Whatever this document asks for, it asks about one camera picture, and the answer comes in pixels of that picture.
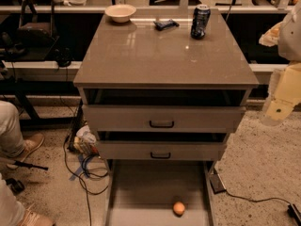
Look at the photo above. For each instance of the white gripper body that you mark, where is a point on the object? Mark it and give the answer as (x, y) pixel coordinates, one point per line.
(291, 40)

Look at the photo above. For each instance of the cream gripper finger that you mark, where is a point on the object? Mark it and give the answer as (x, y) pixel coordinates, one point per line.
(274, 113)
(270, 37)

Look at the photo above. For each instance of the orange fruit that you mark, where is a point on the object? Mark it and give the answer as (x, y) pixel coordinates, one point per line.
(178, 208)

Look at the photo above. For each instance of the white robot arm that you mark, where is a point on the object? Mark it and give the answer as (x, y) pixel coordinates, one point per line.
(288, 44)

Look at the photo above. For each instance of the grey drawer cabinet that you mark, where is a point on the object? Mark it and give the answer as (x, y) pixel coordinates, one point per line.
(136, 64)

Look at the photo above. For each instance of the grey bottom drawer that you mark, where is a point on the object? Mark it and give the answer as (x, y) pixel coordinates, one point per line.
(142, 193)

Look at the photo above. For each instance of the grey drawer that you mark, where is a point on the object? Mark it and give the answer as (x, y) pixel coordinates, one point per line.
(142, 193)
(163, 118)
(162, 145)

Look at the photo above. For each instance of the grey middle drawer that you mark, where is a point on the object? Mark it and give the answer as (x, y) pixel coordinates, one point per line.
(162, 145)

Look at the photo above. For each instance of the grey top drawer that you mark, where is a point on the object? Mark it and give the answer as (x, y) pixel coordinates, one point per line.
(163, 118)

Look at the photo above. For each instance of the dark blue soda can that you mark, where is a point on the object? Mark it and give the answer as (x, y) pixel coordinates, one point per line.
(201, 17)

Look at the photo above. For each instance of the black power adapter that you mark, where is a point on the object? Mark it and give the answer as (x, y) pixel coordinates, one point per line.
(217, 184)

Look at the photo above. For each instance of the white ceramic bowl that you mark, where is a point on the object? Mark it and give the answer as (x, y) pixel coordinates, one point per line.
(120, 13)

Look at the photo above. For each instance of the crumpled snack bag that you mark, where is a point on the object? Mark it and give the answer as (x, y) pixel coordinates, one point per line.
(84, 141)

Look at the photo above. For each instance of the black headphones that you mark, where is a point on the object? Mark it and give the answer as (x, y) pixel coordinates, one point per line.
(63, 57)

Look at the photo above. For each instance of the black chair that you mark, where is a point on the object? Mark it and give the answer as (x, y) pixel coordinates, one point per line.
(36, 30)

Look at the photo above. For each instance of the black stick tool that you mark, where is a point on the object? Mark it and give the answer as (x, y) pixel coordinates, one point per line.
(26, 165)

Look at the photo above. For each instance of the person's upper leg and shoe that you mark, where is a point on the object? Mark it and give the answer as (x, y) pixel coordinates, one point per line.
(12, 143)

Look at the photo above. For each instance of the person's leg and shoe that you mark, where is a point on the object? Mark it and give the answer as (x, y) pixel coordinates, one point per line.
(12, 143)
(13, 213)

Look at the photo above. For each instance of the small black floor device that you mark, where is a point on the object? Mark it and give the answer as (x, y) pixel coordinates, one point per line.
(15, 185)

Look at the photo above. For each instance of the person's lower leg and shoe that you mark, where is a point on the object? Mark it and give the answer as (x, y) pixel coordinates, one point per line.
(13, 213)

